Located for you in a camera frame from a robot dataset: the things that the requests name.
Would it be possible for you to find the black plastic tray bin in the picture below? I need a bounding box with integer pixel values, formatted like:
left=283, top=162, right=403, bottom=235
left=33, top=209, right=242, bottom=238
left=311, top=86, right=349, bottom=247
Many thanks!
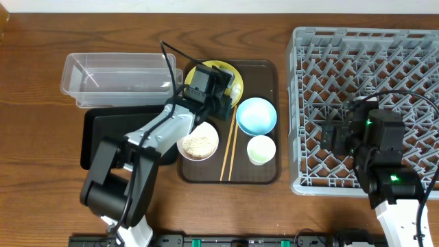
left=80, top=106, right=164, bottom=170

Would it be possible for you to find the grey dishwasher rack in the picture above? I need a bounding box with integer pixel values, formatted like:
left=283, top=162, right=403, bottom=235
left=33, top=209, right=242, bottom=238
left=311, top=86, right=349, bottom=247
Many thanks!
left=286, top=27, right=438, bottom=197

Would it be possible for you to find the left black cable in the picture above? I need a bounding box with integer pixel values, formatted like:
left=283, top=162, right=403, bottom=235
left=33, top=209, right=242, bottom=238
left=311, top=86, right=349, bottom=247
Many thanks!
left=106, top=40, right=220, bottom=237

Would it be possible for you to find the left wooden chopstick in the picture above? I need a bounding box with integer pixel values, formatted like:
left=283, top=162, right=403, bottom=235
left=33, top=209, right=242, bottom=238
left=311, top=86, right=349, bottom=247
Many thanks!
left=219, top=106, right=237, bottom=182

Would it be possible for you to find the clear plastic bin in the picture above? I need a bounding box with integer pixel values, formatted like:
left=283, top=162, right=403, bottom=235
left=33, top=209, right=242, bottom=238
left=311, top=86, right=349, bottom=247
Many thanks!
left=60, top=53, right=183, bottom=108

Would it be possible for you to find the right black cable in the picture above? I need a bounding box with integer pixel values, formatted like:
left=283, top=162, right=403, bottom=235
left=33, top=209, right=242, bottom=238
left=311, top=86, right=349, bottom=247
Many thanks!
left=346, top=89, right=439, bottom=247

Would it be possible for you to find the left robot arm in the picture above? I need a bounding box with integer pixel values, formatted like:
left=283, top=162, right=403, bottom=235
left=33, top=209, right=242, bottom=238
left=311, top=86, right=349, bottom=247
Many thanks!
left=80, top=62, right=235, bottom=246

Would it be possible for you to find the light blue bowl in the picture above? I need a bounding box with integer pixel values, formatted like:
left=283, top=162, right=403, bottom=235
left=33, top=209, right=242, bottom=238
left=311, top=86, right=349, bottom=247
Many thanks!
left=236, top=97, right=277, bottom=136

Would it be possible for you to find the brown serving tray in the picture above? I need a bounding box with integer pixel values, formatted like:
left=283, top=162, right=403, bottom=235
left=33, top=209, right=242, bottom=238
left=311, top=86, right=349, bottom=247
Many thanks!
left=177, top=60, right=281, bottom=185

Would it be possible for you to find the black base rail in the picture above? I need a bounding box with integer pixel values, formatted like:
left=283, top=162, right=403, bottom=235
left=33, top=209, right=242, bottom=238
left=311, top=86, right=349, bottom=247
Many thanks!
left=67, top=234, right=388, bottom=247

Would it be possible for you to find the yellow plate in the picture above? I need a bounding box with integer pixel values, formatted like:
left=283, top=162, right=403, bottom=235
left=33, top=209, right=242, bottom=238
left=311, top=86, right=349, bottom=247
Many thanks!
left=183, top=60, right=244, bottom=107

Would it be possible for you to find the spilled rice pile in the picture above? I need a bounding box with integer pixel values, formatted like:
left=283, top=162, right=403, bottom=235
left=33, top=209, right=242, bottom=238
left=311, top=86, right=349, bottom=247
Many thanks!
left=182, top=137, right=217, bottom=160

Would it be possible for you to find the white cup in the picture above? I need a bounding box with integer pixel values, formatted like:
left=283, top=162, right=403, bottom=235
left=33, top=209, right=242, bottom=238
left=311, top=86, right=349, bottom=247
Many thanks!
left=247, top=135, right=276, bottom=165

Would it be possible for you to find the black cable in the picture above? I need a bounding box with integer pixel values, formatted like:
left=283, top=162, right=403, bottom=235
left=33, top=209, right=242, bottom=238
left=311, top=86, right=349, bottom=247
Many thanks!
left=346, top=89, right=439, bottom=247
left=106, top=40, right=220, bottom=237

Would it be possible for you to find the wooden chopstick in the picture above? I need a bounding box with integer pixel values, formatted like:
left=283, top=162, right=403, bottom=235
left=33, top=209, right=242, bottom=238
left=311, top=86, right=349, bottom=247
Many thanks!
left=228, top=120, right=239, bottom=181
left=219, top=106, right=237, bottom=182

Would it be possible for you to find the white bowl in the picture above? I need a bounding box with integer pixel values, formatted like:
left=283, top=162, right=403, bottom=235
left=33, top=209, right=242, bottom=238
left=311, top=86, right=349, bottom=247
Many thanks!
left=177, top=122, right=219, bottom=161

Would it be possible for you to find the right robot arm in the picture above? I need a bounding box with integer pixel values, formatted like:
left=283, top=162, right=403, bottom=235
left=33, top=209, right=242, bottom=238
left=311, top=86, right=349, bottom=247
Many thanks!
left=320, top=100, right=433, bottom=246

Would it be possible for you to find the right wooden chopstick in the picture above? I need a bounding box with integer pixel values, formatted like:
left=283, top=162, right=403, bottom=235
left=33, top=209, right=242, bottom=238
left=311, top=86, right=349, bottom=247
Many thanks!
left=228, top=120, right=239, bottom=181

